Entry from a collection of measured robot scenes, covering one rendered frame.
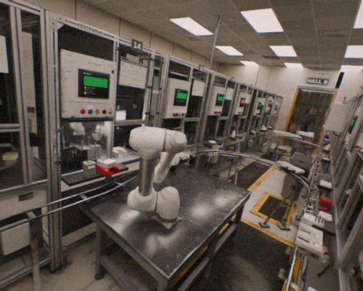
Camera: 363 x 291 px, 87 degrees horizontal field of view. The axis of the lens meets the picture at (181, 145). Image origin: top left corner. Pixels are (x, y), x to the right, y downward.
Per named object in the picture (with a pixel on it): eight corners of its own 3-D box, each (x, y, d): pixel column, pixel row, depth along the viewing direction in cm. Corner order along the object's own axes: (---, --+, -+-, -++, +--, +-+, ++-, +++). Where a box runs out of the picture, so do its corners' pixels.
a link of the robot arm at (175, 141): (185, 136, 122) (164, 133, 120) (191, 127, 104) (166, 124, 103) (183, 156, 119) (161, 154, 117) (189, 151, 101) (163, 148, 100)
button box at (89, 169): (86, 178, 153) (86, 164, 150) (81, 174, 157) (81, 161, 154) (96, 175, 159) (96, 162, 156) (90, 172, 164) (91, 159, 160)
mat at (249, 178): (239, 205, 321) (239, 205, 321) (208, 191, 354) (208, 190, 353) (291, 151, 782) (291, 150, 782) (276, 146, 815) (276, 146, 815)
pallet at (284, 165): (274, 166, 295) (276, 160, 293) (281, 166, 301) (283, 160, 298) (295, 177, 263) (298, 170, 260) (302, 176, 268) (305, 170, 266)
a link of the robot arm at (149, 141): (154, 216, 149) (126, 215, 146) (156, 198, 161) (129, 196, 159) (167, 140, 100) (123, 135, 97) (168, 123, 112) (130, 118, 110)
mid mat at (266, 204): (286, 230, 277) (287, 229, 277) (249, 212, 308) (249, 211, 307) (295, 204, 356) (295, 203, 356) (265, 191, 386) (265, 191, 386)
